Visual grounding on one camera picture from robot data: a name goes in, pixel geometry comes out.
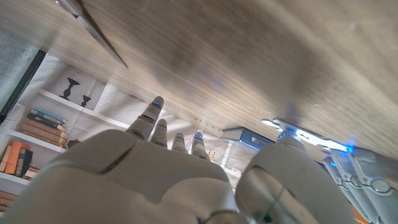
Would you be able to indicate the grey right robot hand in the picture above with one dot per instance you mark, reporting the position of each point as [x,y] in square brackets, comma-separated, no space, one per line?
[155,180]

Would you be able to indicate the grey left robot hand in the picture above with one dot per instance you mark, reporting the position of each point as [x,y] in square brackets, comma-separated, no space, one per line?
[373,186]

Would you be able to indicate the white puzzle piece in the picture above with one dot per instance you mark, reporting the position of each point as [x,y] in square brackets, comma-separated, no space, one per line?
[281,125]
[323,141]

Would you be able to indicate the blue puzzle board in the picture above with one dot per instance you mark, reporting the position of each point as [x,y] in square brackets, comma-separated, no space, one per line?
[248,137]

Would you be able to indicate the printed bookshelf backdrop cloth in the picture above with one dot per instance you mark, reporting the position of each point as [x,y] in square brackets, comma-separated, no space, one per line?
[62,118]

